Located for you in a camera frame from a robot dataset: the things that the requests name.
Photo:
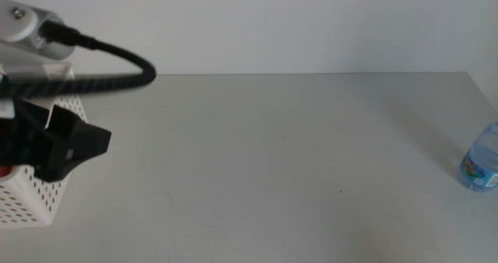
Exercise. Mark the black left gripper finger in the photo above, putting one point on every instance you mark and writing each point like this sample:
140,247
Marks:
74,142

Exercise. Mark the silver left wrist camera white mount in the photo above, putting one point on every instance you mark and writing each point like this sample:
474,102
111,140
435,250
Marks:
23,29

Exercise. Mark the clear water bottle blue cap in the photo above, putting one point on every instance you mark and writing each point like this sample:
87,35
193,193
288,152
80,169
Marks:
482,162

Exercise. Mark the red drink can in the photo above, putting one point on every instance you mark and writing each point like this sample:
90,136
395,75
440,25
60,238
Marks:
4,171

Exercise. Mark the white perforated plastic basket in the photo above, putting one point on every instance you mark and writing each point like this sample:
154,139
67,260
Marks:
23,200

